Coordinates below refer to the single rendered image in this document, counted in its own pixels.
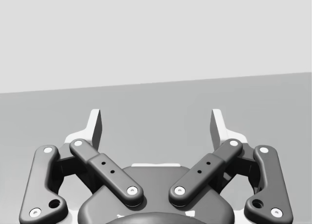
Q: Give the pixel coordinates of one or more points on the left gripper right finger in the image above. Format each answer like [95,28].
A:
[204,168]

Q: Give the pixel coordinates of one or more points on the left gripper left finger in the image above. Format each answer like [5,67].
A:
[107,168]

